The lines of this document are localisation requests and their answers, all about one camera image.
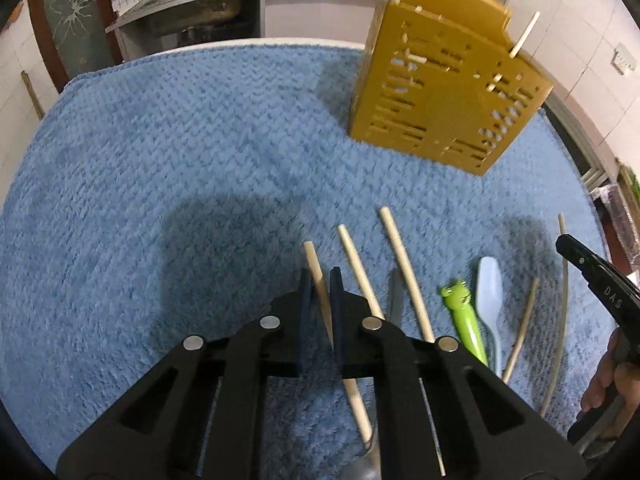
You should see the long light wooden chopstick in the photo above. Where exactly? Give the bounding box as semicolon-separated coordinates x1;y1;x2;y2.
380;206;436;342

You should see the thin brown wooden chopstick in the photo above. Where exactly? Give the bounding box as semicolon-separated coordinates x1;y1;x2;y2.
502;276;540;384

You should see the green frog handled utensil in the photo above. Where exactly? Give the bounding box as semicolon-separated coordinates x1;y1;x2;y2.
440;278;488;365

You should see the light blue plastic spoon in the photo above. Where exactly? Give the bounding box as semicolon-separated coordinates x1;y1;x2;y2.
476;257;503;376

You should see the kitchen counter cabinet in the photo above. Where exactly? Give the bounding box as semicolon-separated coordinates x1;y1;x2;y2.
104;0;516;61

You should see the person's right hand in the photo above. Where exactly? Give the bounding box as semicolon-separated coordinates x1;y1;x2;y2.
580;328;639;422

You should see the thin curved pale chopstick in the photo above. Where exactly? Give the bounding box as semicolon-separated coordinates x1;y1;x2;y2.
539;212;572;418

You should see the blue fluffy towel mat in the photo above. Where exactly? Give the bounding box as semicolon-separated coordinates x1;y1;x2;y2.
1;44;613;467

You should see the yellow perforated utensil holder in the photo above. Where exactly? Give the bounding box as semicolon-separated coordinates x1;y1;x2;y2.
348;0;553;176

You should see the chopstick in holder right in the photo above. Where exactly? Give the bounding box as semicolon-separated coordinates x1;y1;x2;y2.
509;11;540;58

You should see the dark wooden door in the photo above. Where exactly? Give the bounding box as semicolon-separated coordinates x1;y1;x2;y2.
27;0;122;91

